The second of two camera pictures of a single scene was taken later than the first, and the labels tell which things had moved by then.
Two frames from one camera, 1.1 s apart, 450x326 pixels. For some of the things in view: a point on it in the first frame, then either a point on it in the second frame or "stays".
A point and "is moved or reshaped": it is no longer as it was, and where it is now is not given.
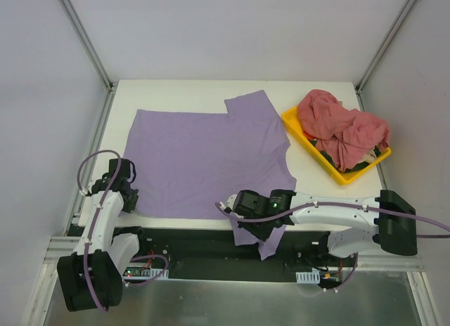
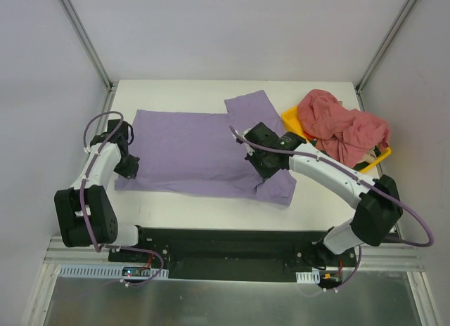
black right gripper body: (256, 227) -> (264, 161)
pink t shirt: (348, 134) stays
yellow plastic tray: (290, 118) stays
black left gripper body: (130, 198) -> (127, 165)
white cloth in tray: (369, 157) stays
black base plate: (211, 252) stays
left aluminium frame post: (74, 20) stays
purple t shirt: (187, 161) is moved or reshaped
